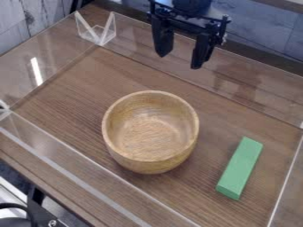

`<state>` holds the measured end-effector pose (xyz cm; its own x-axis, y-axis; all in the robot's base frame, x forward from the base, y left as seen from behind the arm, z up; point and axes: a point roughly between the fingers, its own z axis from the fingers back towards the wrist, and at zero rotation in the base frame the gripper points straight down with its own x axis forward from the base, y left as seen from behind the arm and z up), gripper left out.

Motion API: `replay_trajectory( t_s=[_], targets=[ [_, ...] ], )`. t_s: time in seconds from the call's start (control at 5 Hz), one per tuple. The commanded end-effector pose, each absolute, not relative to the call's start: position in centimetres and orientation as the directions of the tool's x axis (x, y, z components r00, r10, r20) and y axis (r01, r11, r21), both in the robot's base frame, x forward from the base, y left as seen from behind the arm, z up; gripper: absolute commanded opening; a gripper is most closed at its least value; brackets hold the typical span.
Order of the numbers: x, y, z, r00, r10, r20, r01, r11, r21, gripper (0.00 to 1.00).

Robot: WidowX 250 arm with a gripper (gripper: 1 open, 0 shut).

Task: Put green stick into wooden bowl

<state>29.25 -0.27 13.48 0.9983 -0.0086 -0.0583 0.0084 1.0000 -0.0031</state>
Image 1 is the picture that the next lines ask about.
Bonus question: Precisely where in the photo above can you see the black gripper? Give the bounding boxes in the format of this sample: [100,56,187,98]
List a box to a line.
[148,0,231,69]

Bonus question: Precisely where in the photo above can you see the round wooden bowl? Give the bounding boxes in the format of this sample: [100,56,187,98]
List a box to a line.
[102,90,200,175]

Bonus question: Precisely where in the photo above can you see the green rectangular stick block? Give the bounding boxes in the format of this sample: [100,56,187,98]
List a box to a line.
[215,137,263,200]

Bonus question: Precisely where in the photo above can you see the clear acrylic corner bracket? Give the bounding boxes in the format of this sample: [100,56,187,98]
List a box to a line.
[75,12,116,46]

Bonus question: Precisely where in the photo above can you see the clear acrylic enclosure walls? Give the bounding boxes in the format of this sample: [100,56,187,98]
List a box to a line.
[0,13,303,227]

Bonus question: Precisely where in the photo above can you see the black table frame bracket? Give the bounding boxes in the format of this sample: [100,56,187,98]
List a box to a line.
[27,187,68,227]

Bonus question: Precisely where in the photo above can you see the black cable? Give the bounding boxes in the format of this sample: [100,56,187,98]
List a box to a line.
[0,202,34,221]

